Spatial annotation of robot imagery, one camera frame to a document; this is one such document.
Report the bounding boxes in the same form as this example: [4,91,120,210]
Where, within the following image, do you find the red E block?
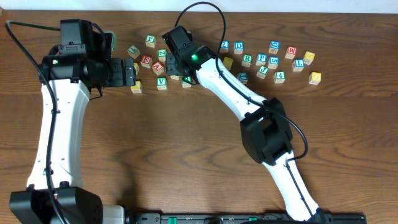
[141,55,153,68]

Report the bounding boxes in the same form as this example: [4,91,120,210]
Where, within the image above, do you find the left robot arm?
[9,19,136,224]

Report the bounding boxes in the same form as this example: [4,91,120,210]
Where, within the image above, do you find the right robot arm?
[162,26,328,223]

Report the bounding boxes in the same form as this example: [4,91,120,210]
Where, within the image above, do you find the yellow block left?
[134,63,139,75]

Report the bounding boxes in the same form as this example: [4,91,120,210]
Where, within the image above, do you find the red A block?
[152,61,164,75]

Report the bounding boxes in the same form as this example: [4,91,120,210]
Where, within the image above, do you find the green V block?
[156,77,167,90]

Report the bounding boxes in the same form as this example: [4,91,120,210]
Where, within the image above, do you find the green Z block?
[157,49,167,62]

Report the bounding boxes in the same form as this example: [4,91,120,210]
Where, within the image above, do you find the yellow K block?
[131,81,142,93]

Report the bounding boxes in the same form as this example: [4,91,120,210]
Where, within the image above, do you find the green B block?
[182,77,192,88]

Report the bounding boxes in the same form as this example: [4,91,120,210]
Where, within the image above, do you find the green L block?
[127,45,141,58]

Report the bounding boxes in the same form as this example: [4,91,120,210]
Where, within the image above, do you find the green j block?
[256,65,269,79]
[145,35,157,48]

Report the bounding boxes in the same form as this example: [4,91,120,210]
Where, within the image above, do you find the yellow O block upper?
[223,57,233,70]

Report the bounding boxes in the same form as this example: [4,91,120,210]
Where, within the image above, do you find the blue 2 block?
[220,40,229,53]

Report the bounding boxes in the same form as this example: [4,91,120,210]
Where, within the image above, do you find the blue d block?
[269,40,280,54]
[234,42,244,54]

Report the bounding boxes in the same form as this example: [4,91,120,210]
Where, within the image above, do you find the blue T block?
[237,72,248,84]

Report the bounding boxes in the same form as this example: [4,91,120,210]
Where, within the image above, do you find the green R block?
[241,54,252,67]

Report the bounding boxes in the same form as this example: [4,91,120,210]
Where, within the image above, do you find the blue P block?
[256,53,267,66]

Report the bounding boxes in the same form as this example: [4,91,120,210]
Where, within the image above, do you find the green J block right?
[256,65,269,79]

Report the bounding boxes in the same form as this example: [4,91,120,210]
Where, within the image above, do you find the blue 5 block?
[268,56,279,69]

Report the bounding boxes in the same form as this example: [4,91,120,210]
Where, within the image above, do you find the blue D block right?
[269,40,280,54]

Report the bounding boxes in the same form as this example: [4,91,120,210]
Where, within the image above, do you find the green 4 block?
[274,71,286,84]

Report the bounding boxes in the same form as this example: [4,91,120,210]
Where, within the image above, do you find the red M block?
[285,46,297,60]

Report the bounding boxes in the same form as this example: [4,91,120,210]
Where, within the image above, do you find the blue L block right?
[292,59,305,72]

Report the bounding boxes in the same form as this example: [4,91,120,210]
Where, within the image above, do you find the yellow block far right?
[303,51,315,65]

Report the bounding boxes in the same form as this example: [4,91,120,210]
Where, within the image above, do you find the yellow G block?
[308,72,322,85]

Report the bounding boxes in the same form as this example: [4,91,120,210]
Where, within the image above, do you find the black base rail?
[124,213,368,224]

